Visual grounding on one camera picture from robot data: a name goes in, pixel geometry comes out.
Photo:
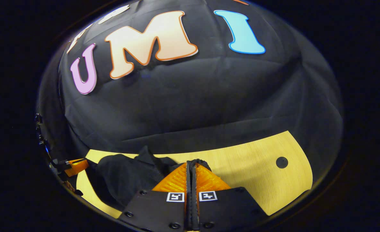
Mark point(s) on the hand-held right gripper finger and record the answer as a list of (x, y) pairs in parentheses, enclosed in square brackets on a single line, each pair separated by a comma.
[(194, 183), (188, 183)]

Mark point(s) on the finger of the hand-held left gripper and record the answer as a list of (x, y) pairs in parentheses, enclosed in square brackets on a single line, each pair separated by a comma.
[(71, 187), (77, 166)]

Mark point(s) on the black long-sleeved garment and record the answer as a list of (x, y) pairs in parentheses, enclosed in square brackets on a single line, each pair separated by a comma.
[(122, 177)]

